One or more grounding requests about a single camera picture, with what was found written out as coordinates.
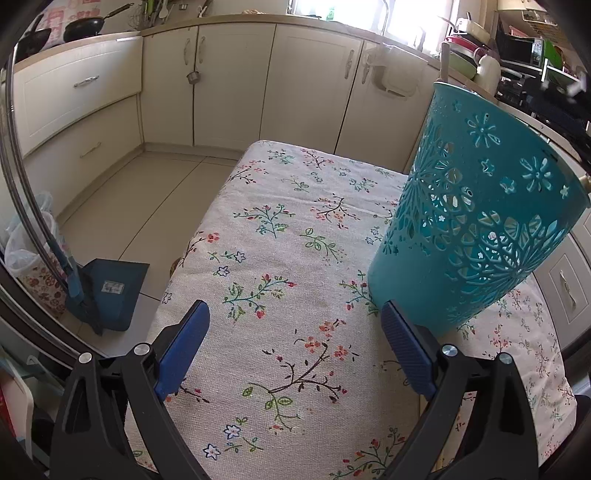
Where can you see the cream base cabinets with drawers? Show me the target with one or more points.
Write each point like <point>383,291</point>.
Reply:
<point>563,286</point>

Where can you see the grey sliding door frame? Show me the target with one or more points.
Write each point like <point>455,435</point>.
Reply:
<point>18,194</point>

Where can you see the floral white tablecloth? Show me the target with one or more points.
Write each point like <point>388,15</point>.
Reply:
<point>286,258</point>

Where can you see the dark blue dustpan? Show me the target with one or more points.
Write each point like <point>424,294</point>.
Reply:
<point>111,295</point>

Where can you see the small hanging metal strainer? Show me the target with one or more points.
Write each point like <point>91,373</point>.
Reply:
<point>194,77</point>

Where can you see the teal perforated plastic basket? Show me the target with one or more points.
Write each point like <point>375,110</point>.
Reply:
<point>434,277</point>

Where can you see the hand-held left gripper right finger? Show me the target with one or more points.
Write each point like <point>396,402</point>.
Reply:
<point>408,350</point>

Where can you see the black frying pan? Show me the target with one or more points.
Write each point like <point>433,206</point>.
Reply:
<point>85,26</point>

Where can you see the floral bin with plastic bag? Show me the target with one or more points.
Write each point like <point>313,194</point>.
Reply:
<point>32,258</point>

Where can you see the black wok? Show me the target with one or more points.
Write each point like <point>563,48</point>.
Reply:
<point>34,44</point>

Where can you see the white door-hung bag holder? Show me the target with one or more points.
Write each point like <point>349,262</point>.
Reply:
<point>397,69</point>

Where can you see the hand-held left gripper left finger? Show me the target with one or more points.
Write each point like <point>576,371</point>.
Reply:
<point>184,350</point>

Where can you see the black microwave oven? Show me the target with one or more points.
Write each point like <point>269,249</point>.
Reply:
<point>521,50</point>

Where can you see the chrome sink faucet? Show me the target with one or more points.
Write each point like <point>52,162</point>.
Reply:
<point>384,18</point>

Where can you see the green bowl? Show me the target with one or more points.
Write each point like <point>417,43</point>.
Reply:
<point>461,64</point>

